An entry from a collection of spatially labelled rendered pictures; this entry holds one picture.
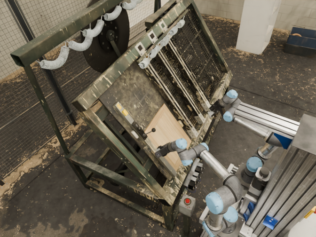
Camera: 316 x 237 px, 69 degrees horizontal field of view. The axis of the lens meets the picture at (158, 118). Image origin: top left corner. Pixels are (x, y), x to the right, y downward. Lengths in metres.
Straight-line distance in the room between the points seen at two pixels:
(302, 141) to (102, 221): 2.59
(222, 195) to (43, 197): 2.83
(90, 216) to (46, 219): 0.58
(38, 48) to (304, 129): 1.78
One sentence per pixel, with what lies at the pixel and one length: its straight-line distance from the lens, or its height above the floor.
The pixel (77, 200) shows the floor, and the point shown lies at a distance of 3.51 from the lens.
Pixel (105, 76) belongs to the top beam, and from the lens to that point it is 1.85.
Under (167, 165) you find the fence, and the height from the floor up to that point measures 1.04.
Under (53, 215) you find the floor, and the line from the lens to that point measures 3.56.
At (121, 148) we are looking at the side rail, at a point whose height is 1.47.
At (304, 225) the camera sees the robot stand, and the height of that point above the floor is 1.23.
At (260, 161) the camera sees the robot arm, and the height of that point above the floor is 1.27.
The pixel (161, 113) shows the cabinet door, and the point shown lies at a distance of 2.28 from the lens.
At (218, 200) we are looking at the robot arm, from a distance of 1.41.
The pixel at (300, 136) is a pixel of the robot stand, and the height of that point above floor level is 2.03.
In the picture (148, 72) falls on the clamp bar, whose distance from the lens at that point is 2.24.
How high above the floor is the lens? 2.96
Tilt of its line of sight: 47 degrees down
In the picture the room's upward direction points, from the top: 7 degrees counter-clockwise
